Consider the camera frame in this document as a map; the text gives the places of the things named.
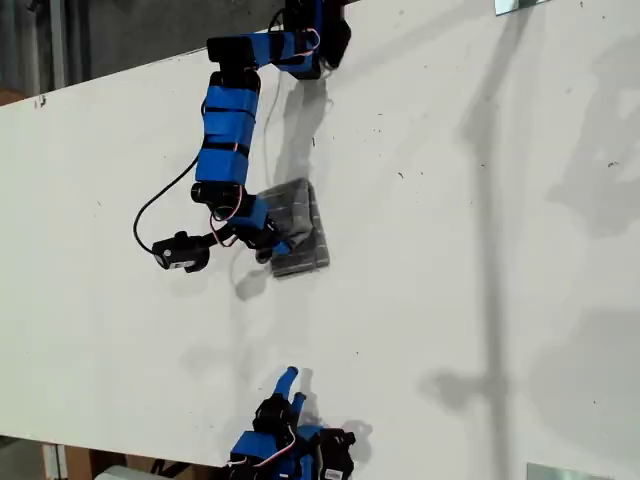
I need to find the grey metal post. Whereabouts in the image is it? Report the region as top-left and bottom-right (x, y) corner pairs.
(49, 0), (67, 94)

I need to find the shiny metal plate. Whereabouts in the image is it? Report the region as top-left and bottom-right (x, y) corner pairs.
(493, 0), (549, 16)

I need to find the white plastic container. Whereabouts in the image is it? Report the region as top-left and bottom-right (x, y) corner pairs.
(92, 464), (156, 480)

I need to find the grey striped square towel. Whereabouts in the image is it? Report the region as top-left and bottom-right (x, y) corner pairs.
(257, 177), (331, 280)

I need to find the black camera cable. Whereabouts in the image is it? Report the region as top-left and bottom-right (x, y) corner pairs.
(132, 155), (201, 254)

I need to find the red white gripper wire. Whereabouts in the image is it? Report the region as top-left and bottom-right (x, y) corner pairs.
(209, 187), (246, 249)

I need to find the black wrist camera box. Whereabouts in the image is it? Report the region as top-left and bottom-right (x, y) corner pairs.
(151, 230), (210, 274)
(317, 427), (357, 480)

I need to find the black camera stalk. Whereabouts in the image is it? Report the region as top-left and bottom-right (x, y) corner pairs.
(202, 230), (236, 249)

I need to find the white upright strip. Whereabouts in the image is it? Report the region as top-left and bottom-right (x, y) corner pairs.
(41, 443), (69, 480)

